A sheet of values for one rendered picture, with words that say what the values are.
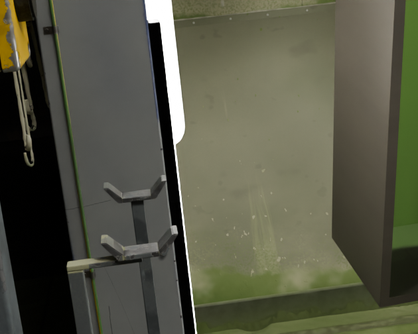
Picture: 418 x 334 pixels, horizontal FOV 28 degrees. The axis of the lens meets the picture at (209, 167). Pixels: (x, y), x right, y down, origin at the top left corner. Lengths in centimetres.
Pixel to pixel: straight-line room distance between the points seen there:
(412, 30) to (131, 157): 106
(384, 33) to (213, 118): 136
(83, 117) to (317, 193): 177
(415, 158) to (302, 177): 76
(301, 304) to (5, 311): 211
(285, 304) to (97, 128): 169
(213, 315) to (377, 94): 127
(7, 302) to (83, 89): 53
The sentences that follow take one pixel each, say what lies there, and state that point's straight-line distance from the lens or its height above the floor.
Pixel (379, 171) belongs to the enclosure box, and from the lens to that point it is 201.
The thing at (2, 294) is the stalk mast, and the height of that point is 104.
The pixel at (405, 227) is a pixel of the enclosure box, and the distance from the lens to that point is 250.
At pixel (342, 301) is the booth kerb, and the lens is 303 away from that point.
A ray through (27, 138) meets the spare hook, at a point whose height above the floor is 111.
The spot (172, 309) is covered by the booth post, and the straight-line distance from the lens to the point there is 152.
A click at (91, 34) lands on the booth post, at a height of 127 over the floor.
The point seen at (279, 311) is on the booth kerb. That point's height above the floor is 11.
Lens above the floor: 140
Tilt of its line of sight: 15 degrees down
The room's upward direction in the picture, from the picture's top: 6 degrees counter-clockwise
